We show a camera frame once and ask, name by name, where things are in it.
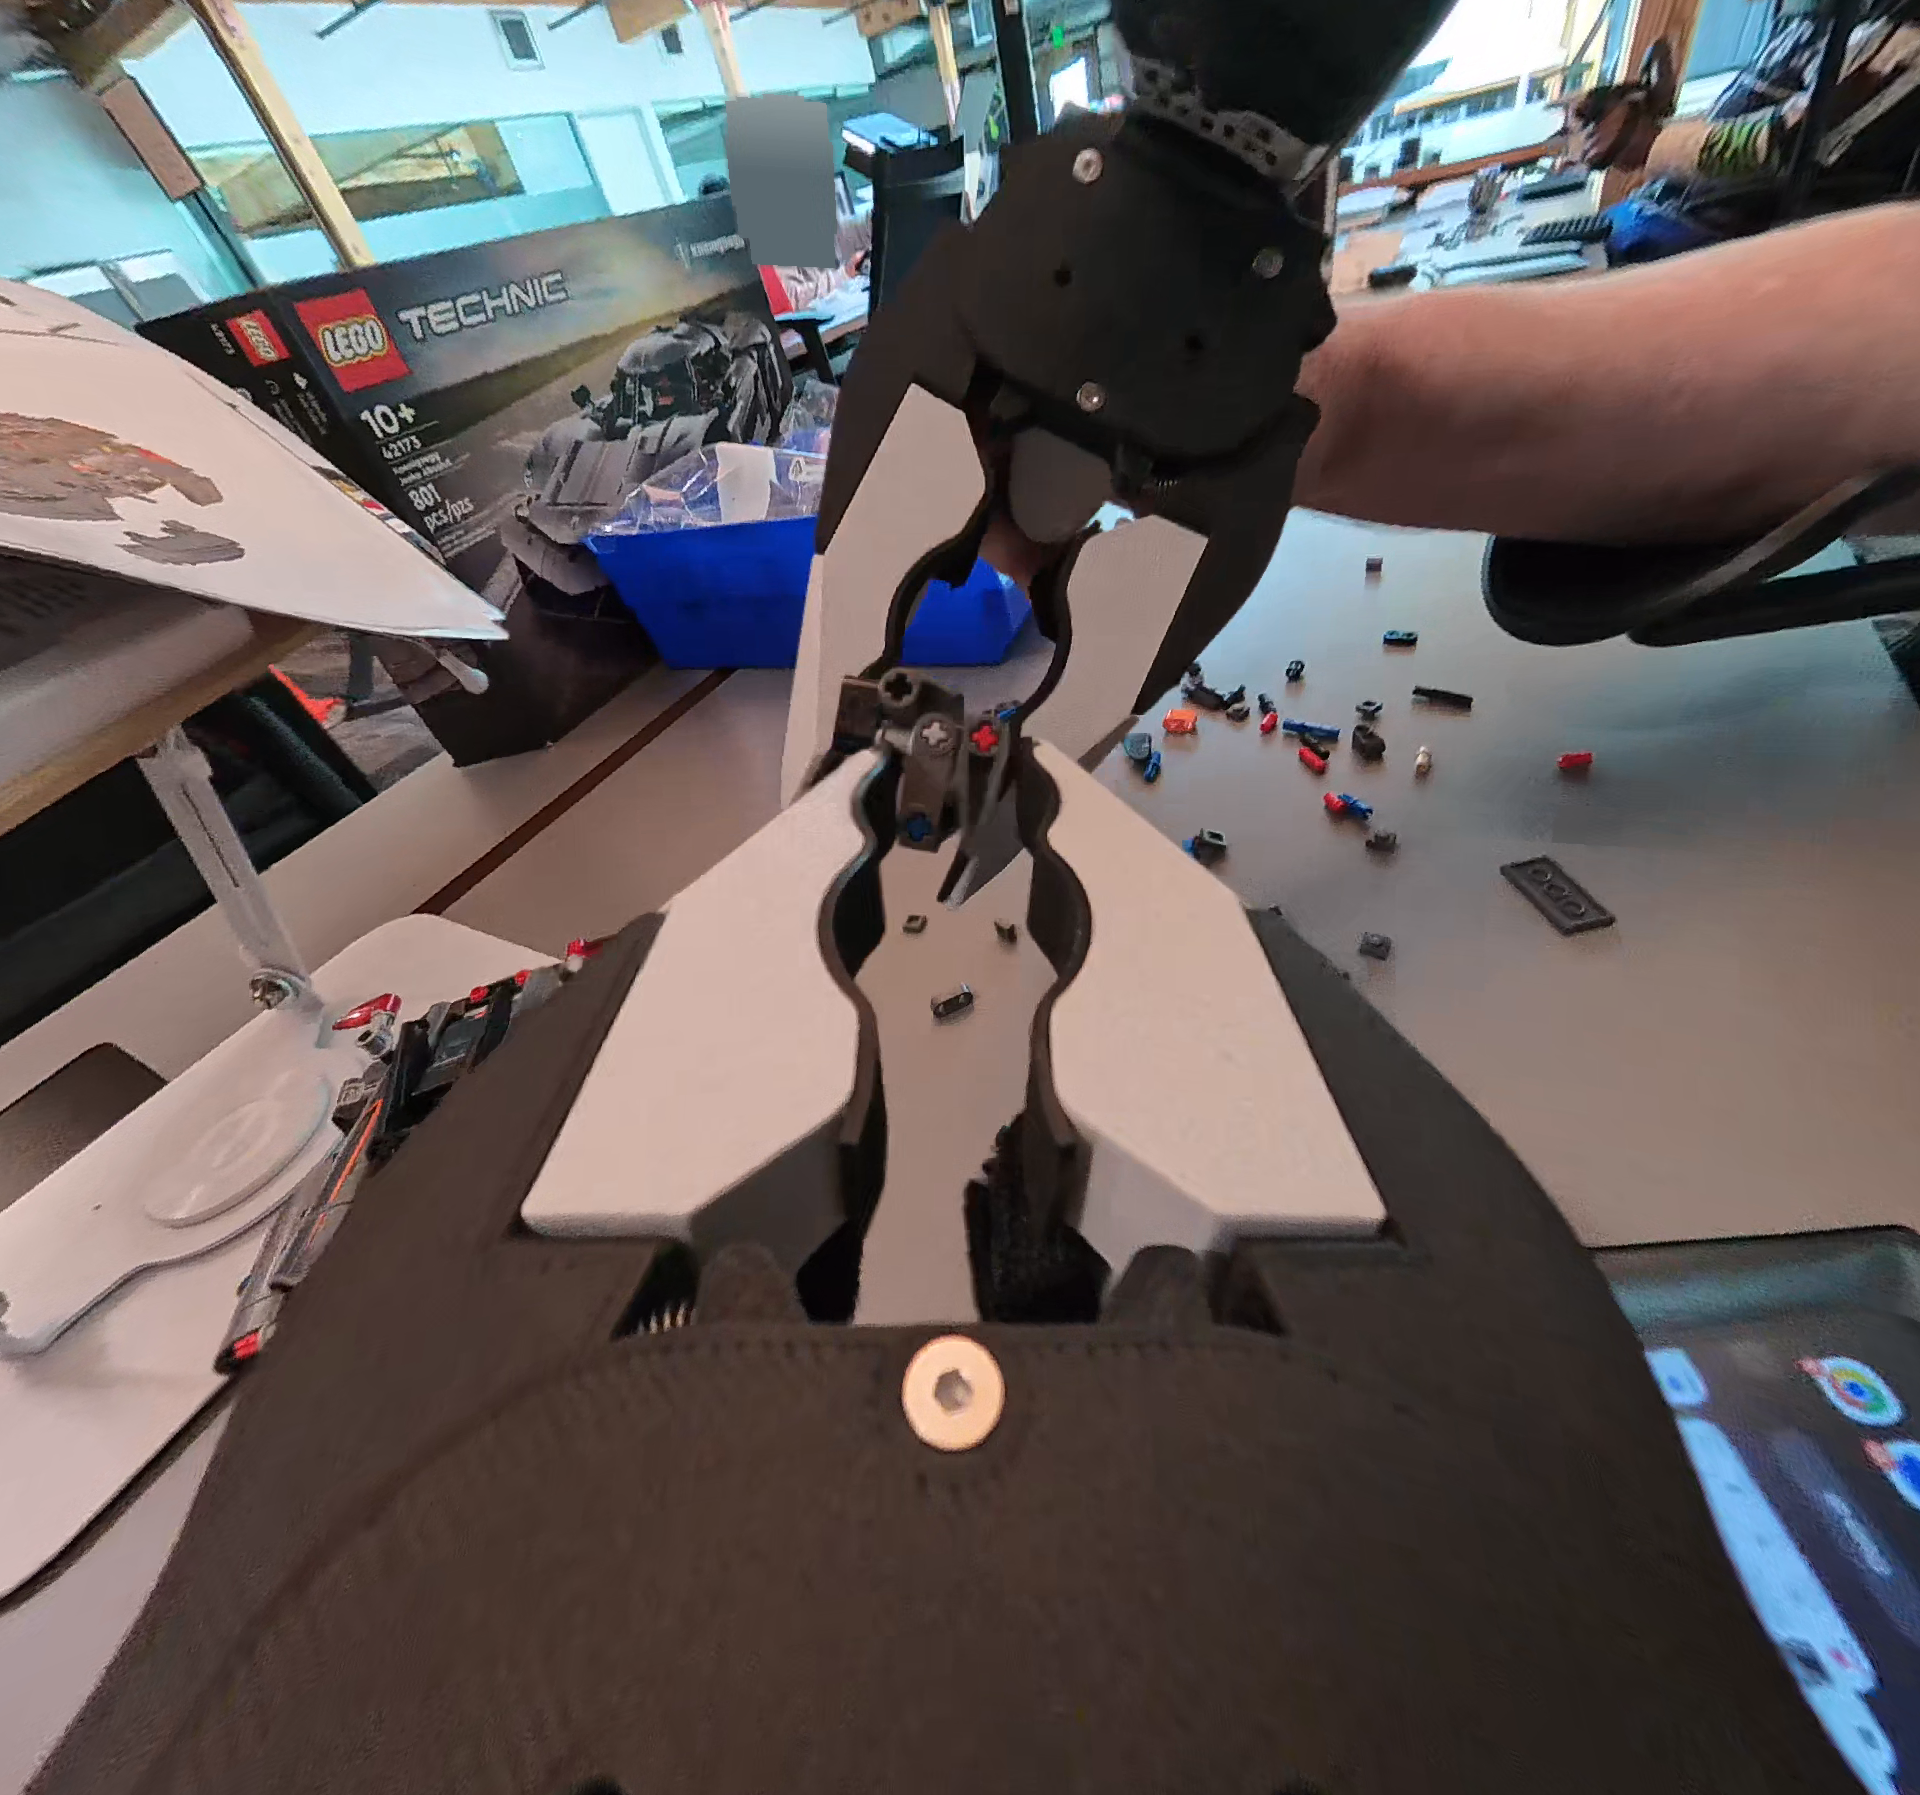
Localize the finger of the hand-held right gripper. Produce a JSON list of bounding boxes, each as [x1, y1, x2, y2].
[[998, 511, 1218, 778], [780, 383, 999, 805]]

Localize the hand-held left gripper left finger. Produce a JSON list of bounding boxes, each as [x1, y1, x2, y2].
[[521, 751, 898, 1324]]

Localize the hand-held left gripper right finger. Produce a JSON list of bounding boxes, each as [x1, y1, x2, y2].
[[1023, 743, 1387, 1286]]

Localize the small lego beam assembly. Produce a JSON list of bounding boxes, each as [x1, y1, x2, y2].
[[830, 670, 1036, 912]]

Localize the person's right forearm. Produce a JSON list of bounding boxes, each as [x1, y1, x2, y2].
[[1291, 201, 1920, 545]]

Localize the scattered loose lego pieces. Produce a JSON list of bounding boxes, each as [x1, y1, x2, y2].
[[900, 557, 1600, 1024]]

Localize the grey and black lego car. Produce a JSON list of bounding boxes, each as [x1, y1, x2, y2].
[[214, 937, 603, 1378]]

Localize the dark grey lego plate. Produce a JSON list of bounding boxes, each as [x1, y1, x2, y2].
[[1501, 855, 1618, 937]]

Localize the lego set box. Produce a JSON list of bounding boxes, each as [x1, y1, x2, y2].
[[136, 197, 797, 769]]

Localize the lego instruction booklet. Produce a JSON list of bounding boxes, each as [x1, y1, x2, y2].
[[0, 277, 508, 656]]

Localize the clear plastic parts bags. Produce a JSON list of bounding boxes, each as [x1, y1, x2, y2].
[[593, 377, 841, 536]]

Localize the blue plastic bin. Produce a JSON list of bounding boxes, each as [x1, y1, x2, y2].
[[587, 511, 1036, 672]]

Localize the black office chair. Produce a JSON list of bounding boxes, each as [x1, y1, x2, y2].
[[838, 109, 974, 327]]

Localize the black pole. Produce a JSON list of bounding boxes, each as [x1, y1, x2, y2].
[[972, 0, 1042, 147]]

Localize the background wooden desk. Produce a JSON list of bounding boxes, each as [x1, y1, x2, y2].
[[1327, 145, 1652, 297]]

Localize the black armrest pad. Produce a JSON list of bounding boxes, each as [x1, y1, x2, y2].
[[1482, 467, 1920, 648]]

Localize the dark table hatch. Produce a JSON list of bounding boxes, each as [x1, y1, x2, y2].
[[0, 1046, 167, 1211]]

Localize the white book stand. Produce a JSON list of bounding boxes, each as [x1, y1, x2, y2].
[[0, 611, 563, 1602]]

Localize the smartphone with lit screen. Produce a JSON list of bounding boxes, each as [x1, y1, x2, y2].
[[1641, 1339, 1920, 1795]]

